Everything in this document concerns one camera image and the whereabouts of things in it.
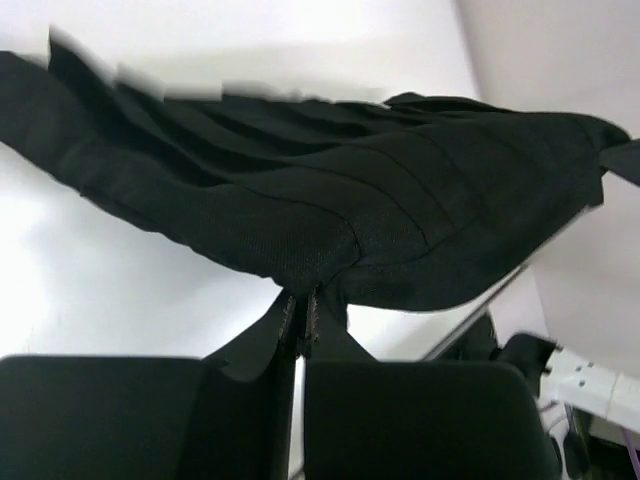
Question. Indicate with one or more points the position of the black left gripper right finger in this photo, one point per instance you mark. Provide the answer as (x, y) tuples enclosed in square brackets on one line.
[(439, 419)]

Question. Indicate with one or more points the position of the black pleated skirt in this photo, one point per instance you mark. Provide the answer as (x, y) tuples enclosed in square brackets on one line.
[(418, 203)]

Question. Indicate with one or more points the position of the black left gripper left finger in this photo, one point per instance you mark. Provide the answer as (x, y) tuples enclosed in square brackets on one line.
[(225, 416)]

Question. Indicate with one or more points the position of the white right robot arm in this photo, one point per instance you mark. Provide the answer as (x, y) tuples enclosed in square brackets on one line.
[(581, 291)]

